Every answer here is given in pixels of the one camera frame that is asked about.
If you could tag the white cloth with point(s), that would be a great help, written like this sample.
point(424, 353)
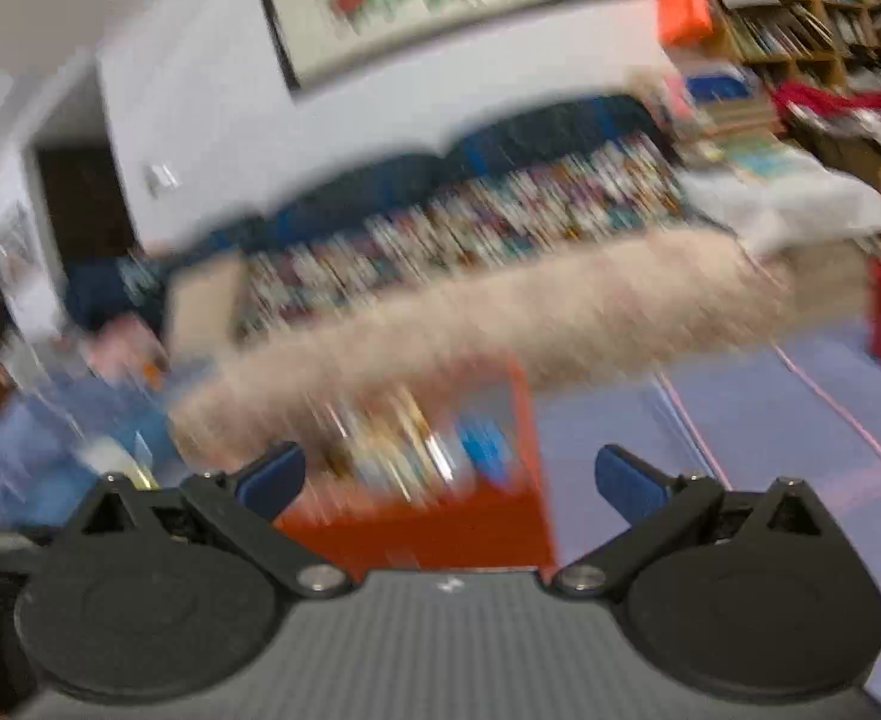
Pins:
point(792, 199)

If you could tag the red cloth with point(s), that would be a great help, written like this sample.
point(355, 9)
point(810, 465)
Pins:
point(845, 101)

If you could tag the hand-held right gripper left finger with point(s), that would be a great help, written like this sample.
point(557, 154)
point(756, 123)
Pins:
point(271, 476)

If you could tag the stack of books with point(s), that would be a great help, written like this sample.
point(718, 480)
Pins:
point(729, 101)

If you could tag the green mug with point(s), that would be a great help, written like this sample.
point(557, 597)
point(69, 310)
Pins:
point(136, 474)

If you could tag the beige pillow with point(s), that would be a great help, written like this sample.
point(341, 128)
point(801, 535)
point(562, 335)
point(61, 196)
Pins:
point(208, 304)

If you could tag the blue checked tablecloth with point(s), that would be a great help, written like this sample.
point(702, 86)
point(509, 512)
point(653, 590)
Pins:
point(747, 420)

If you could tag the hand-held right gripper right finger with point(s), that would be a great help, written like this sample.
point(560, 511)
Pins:
point(627, 480)

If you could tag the blue patterned sofa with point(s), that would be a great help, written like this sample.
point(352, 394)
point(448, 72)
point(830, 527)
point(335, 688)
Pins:
point(545, 127)

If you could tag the orange paper bag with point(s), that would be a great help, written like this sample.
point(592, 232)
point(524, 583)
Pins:
point(684, 7)

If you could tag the orange plastic basket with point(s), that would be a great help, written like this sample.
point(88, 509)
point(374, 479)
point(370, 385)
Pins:
point(448, 532)

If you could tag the daisy print cushion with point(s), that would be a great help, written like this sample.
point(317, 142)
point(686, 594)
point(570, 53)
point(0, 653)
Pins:
point(560, 195)
point(335, 277)

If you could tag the large framed flower painting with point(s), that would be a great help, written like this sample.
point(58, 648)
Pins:
point(410, 0)

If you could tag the dark blue garment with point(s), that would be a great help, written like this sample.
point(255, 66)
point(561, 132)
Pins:
point(114, 292)

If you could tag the white wall switch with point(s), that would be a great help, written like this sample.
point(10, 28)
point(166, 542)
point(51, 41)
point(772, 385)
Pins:
point(163, 178)

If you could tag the pink floral sofa cover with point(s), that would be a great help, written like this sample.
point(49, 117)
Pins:
point(523, 322)

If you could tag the blue checked quilt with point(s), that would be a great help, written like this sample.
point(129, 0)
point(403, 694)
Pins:
point(50, 435)

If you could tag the wooden bookshelf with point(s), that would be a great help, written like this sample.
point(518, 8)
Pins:
point(822, 7)

